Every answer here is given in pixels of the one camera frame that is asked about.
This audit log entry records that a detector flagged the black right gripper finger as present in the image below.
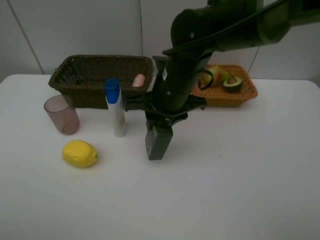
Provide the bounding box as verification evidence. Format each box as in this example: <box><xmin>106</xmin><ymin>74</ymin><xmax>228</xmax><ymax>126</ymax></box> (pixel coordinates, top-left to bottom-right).
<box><xmin>164</xmin><ymin>112</ymin><xmax>188</xmax><ymax>128</ymax></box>
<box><xmin>145</xmin><ymin>111</ymin><xmax>160</xmax><ymax>131</ymax></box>

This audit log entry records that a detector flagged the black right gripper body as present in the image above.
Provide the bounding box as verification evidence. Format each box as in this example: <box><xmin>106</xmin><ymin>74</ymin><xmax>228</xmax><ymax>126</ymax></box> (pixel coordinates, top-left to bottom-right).
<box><xmin>124</xmin><ymin>55</ymin><xmax>208</xmax><ymax>117</ymax></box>

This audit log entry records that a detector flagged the black square bottle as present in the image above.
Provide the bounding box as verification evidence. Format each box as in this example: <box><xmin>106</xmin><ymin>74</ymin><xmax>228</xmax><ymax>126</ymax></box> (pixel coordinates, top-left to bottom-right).
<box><xmin>145</xmin><ymin>126</ymin><xmax>173</xmax><ymax>161</ymax></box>

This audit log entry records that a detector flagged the pink bottle white cap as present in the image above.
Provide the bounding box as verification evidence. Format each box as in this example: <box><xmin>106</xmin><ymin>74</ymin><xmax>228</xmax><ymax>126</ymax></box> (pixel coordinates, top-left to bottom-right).
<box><xmin>132</xmin><ymin>73</ymin><xmax>146</xmax><ymax>88</ymax></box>

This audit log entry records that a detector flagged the green pear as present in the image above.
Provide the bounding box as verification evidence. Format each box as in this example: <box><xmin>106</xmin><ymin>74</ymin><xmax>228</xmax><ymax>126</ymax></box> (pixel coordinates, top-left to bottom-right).
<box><xmin>203</xmin><ymin>64</ymin><xmax>230</xmax><ymax>88</ymax></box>

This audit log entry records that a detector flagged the halved avocado with pit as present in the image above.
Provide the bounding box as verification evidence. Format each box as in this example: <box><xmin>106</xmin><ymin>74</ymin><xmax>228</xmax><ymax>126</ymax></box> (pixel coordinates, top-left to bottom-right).
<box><xmin>222</xmin><ymin>76</ymin><xmax>244</xmax><ymax>93</ymax></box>

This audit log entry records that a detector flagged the yellow lemon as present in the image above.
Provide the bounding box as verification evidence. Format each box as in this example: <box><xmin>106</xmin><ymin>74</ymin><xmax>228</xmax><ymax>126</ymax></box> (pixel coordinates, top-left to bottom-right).
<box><xmin>62</xmin><ymin>140</ymin><xmax>98</xmax><ymax>168</ymax></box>

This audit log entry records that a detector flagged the translucent purple plastic cup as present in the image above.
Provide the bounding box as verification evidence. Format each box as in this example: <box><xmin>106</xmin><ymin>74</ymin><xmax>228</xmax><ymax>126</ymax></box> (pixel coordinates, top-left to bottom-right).
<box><xmin>43</xmin><ymin>95</ymin><xmax>80</xmax><ymax>135</ymax></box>

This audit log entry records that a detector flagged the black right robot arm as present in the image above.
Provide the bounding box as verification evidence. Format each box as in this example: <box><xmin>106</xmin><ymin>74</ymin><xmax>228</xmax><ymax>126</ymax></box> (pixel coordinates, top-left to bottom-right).
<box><xmin>123</xmin><ymin>0</ymin><xmax>320</xmax><ymax>128</ymax></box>

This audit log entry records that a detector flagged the white bottle blue cap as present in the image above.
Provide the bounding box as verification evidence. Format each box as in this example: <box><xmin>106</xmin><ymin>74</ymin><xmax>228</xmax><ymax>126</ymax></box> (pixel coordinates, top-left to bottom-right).
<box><xmin>104</xmin><ymin>77</ymin><xmax>127</xmax><ymax>137</ymax></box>

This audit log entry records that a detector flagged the orange wicker basket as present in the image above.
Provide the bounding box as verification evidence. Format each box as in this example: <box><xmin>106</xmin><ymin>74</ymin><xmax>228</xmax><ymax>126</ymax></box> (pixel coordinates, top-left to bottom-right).
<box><xmin>191</xmin><ymin>64</ymin><xmax>258</xmax><ymax>108</ymax></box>

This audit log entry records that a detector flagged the dark brown wicker basket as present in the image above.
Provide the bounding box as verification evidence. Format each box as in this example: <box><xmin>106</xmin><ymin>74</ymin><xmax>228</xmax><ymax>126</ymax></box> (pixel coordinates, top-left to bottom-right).
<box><xmin>48</xmin><ymin>54</ymin><xmax>154</xmax><ymax>109</ymax></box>

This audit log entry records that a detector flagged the black cable loop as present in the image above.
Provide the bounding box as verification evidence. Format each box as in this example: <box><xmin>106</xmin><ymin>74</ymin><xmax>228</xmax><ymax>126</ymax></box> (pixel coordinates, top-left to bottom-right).
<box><xmin>198</xmin><ymin>69</ymin><xmax>215</xmax><ymax>91</ymax></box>

